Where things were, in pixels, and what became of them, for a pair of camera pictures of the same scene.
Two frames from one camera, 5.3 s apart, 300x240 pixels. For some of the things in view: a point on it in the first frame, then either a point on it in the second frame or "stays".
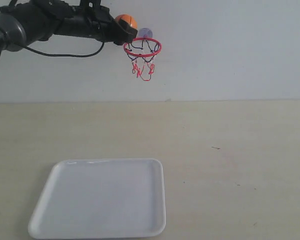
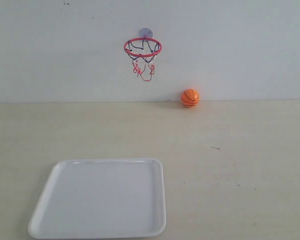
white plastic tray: (101, 198) stays
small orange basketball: (130, 19) → (190, 98)
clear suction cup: (145, 32) stays
